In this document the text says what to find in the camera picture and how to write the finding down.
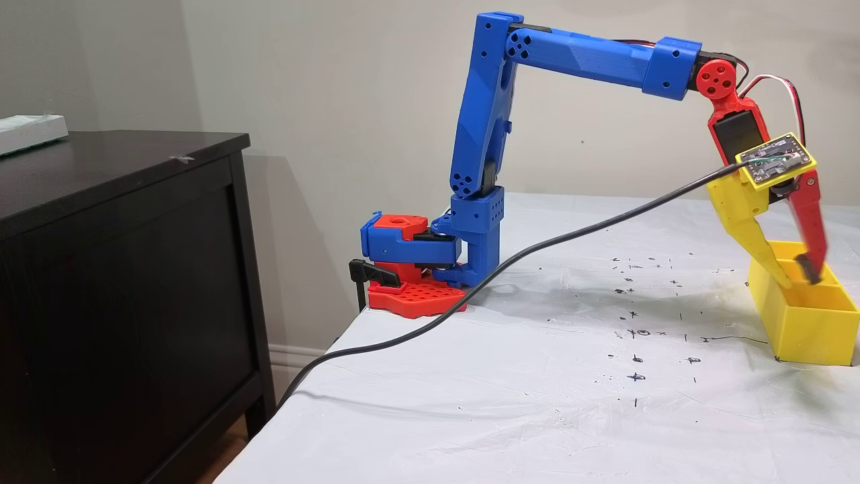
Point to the yellow three-compartment box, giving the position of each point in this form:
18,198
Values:
813,329

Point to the flat white box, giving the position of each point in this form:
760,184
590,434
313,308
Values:
30,133

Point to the white plastic table cover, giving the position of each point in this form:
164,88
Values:
470,403

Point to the black table clamp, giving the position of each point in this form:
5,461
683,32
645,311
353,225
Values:
373,272

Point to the small grey tape piece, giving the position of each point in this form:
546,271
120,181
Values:
181,158

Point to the dark wooden cabinet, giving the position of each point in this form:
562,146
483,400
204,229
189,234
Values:
134,302

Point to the camera board on yellow mount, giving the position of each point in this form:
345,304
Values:
776,161

